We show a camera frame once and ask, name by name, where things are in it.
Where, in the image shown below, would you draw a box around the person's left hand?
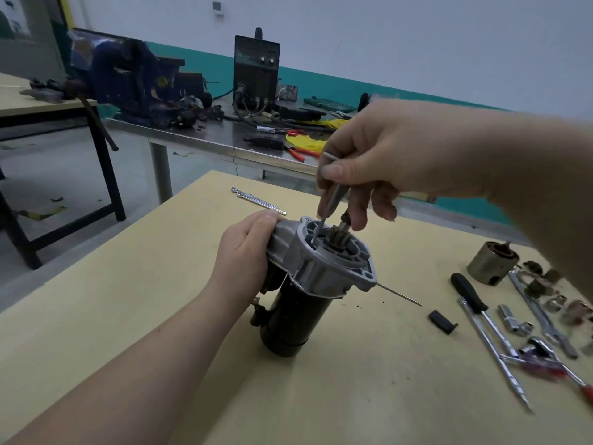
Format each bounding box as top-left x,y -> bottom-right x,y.
210,210 -> 284,303

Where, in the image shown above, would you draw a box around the person's right hand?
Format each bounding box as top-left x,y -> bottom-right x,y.
316,98 -> 493,234

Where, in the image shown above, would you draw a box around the grey metal punch tool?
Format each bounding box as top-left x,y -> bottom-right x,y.
309,151 -> 354,247

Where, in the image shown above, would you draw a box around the black and grey starter motor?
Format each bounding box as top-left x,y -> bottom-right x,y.
250,215 -> 379,358

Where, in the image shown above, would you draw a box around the person's right forearm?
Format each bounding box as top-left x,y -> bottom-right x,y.
482,105 -> 593,297

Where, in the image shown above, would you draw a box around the person's left forearm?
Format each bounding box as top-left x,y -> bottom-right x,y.
0,279 -> 254,445

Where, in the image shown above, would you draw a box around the long silver bolt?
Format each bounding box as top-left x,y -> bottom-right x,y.
230,187 -> 287,216

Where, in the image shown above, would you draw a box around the yellow rubber gloves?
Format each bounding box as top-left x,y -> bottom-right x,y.
284,118 -> 346,156

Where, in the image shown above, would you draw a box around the green tool case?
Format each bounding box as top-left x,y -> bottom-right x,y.
303,96 -> 358,112

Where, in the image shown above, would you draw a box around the black hand tool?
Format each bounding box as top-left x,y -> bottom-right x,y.
243,134 -> 284,151

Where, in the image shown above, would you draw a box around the thin metal rod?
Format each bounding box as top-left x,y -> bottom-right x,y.
376,282 -> 423,307

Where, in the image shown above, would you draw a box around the steel workbench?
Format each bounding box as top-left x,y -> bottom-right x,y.
104,95 -> 438,205

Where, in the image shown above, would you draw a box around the pile of black motor parts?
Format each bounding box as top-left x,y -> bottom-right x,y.
171,92 -> 226,131

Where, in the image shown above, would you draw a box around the black welding machine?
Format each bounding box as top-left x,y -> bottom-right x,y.
233,27 -> 281,112

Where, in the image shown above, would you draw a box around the small black plastic piece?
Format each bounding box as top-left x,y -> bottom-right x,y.
428,310 -> 460,335

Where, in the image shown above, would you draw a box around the bronze cylindrical solenoid housing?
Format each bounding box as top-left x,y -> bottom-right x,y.
466,241 -> 519,287

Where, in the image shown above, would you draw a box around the silver socket adapter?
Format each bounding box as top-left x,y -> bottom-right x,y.
498,304 -> 534,338

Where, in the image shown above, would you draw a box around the long silver extension bar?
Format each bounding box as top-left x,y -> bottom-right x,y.
457,296 -> 533,413

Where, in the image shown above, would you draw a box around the blue bench vise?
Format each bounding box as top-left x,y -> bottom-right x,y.
63,28 -> 187,152

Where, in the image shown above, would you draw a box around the long silver wrench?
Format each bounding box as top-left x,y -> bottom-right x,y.
507,268 -> 580,360

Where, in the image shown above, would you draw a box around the yellow scrap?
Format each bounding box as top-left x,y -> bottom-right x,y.
13,206 -> 69,221

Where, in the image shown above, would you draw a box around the pile of small metal parts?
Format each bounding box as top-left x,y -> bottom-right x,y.
518,261 -> 593,357

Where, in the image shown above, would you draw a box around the silver ratchet head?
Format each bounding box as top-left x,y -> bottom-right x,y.
518,336 -> 564,367

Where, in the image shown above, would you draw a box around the grey metal tools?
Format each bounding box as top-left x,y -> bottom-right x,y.
19,78 -> 70,105

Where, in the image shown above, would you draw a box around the grey metal cabinet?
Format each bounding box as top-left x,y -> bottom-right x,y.
0,0 -> 72,80

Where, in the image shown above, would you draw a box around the red handled pliers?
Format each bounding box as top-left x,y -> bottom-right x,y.
287,146 -> 321,163

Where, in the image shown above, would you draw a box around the black welder cables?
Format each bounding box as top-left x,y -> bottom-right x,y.
233,84 -> 280,122

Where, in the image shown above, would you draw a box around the black handled screwdriver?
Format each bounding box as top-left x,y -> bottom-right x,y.
450,273 -> 520,360

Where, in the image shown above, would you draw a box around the red handled screwdriver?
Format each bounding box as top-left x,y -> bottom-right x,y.
499,354 -> 593,405

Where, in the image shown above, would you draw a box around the wooden table with black frame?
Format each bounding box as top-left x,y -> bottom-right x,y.
0,71 -> 127,270

